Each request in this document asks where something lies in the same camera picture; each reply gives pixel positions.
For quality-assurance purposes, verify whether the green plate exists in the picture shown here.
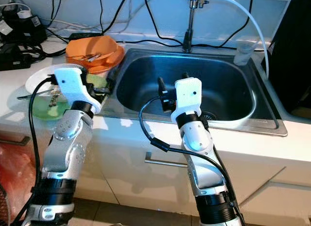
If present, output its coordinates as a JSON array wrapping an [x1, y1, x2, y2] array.
[[32, 73, 110, 121]]

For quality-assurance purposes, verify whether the orange plate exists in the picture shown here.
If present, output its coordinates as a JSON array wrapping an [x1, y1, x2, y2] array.
[[70, 46, 125, 75]]

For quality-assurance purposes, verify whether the metal spoon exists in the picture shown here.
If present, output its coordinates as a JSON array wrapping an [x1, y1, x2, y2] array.
[[79, 53, 104, 62]]

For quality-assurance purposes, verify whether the sink drain strainer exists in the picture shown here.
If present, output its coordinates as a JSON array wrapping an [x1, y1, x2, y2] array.
[[202, 110, 219, 121]]

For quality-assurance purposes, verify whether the orange bowl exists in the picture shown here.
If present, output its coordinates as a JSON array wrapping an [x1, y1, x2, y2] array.
[[66, 35, 120, 61]]

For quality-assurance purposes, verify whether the stainless steel sink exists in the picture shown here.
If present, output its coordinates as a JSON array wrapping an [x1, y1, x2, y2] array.
[[107, 47, 288, 137]]

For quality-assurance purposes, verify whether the black flat box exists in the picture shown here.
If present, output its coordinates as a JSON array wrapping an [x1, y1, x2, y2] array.
[[68, 33, 103, 40]]

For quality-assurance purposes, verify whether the clear plastic cup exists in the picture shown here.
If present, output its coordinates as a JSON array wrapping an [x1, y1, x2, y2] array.
[[233, 39, 258, 66]]

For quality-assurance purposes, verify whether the metal fork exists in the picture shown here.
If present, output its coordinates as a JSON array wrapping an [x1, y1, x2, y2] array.
[[17, 89, 61, 101]]

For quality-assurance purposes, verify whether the black power strip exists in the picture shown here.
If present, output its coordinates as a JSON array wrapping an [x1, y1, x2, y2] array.
[[0, 44, 30, 71]]

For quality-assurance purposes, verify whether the black power adapter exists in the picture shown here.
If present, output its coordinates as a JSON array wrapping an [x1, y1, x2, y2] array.
[[0, 10, 47, 46]]

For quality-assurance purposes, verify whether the white sink cabinet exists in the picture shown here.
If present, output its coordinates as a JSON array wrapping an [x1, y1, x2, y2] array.
[[0, 131, 311, 226]]

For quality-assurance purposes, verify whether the dark appliance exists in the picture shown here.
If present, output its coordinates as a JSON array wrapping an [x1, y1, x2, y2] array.
[[266, 0, 311, 121]]

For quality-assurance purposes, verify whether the red plastic bag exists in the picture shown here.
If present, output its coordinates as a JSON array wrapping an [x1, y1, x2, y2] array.
[[0, 142, 35, 222]]

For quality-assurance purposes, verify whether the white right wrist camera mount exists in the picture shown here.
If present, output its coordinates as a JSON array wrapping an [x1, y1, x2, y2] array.
[[171, 77, 204, 122]]

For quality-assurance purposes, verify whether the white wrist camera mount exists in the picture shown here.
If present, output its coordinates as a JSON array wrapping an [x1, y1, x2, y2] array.
[[171, 77, 204, 122], [53, 67, 103, 114]]

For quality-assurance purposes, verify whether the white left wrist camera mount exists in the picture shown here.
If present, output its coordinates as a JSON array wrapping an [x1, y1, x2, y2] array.
[[53, 67, 103, 114]]

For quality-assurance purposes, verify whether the metal cabinet bar handle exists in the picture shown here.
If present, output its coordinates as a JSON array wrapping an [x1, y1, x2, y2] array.
[[145, 152, 188, 168]]

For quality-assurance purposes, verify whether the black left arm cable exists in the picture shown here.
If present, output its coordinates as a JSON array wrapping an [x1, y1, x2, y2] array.
[[27, 75, 58, 226]]

